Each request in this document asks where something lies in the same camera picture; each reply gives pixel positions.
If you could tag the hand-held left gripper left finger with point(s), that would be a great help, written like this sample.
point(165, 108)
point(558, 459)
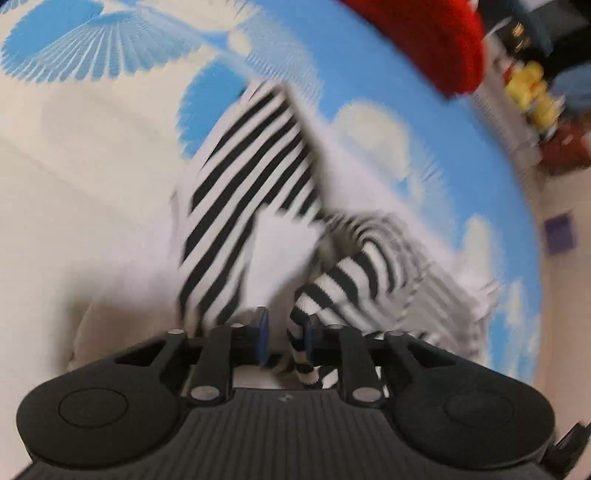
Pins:
point(261, 337)

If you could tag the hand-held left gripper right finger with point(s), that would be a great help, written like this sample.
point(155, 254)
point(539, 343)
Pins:
point(312, 341)

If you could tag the black white striped hoodie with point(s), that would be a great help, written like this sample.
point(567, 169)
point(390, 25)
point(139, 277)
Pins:
point(240, 184)

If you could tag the purple box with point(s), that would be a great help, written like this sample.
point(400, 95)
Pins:
point(559, 233)

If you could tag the blue white printed bed sheet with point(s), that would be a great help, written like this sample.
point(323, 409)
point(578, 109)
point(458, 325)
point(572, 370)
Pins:
point(92, 161)

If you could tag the dark red cushion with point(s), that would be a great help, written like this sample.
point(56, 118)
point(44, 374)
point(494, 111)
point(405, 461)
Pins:
point(568, 150)

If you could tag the red folded blanket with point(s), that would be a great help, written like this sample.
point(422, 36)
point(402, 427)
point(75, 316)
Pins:
point(429, 41)

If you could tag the yellow plush toy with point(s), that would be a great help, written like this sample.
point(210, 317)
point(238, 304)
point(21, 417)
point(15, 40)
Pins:
point(526, 85)
point(547, 110)

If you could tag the blue curtain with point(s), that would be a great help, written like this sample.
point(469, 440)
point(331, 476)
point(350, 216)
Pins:
point(572, 87)

